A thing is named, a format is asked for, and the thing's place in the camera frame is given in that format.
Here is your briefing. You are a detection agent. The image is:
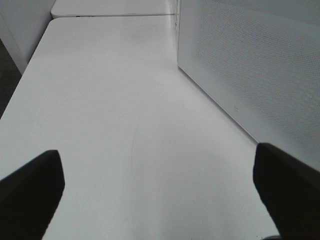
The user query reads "white microwave door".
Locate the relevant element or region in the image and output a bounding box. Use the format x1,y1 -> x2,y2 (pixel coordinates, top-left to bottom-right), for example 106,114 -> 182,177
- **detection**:
177,0 -> 320,169

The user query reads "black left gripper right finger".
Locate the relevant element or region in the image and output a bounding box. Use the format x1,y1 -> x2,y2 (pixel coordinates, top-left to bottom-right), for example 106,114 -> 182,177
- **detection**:
252,143 -> 320,240

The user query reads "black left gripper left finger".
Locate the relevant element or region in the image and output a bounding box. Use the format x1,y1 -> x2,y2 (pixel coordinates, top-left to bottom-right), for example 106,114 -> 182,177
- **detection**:
0,150 -> 65,240

